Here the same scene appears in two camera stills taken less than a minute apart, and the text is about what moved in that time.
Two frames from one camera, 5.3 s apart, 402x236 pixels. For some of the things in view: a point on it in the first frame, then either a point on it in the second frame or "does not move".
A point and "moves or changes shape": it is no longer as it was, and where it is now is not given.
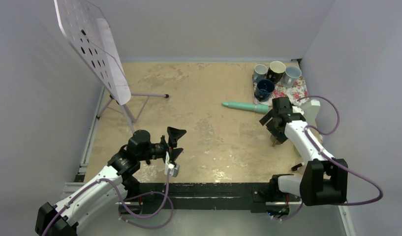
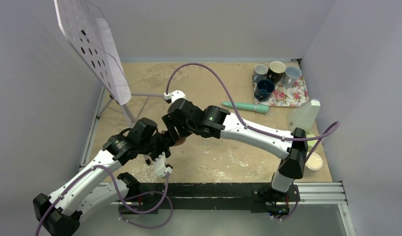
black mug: (276, 71) does not move
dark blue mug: (264, 89) does not move
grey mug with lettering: (260, 73) does not move
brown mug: (273, 140) moves or changes shape
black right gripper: (278, 134) to (171, 124)
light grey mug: (292, 73) does not move
